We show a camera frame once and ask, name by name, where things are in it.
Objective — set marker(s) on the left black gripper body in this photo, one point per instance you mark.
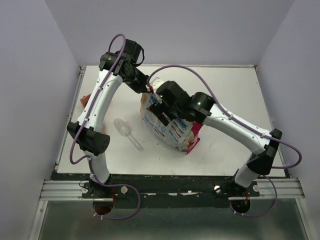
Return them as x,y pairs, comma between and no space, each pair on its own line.
136,80

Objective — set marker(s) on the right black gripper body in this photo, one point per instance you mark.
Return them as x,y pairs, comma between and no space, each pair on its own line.
158,108

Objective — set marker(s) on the pet food bag pink white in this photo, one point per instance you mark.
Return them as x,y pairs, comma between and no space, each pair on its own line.
179,133

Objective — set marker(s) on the clear plastic scoop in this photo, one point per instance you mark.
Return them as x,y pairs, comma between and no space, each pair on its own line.
125,130

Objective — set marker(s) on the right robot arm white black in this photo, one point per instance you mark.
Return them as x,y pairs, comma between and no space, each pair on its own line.
203,109

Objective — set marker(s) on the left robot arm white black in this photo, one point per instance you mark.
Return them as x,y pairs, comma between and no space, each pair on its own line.
89,142

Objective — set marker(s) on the pink cat-shaped pet bowl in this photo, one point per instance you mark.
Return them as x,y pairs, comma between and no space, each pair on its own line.
84,101

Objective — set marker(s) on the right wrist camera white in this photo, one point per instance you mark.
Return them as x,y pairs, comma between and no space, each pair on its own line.
152,90

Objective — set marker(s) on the black mounting base rail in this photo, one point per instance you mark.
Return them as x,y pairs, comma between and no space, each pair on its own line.
128,191

